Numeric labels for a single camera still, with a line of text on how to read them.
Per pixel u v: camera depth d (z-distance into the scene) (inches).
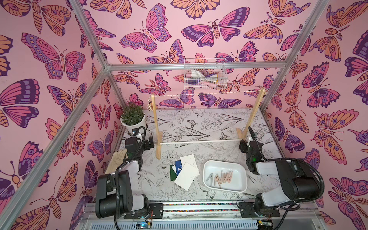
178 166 34.9
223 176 33.4
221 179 32.7
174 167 34.7
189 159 36.6
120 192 15.8
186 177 33.7
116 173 18.0
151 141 32.8
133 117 37.2
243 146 36.2
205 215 28.7
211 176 33.3
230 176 33.6
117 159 36.2
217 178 32.8
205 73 37.2
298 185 17.4
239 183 32.9
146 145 32.3
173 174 34.2
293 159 19.4
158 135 34.6
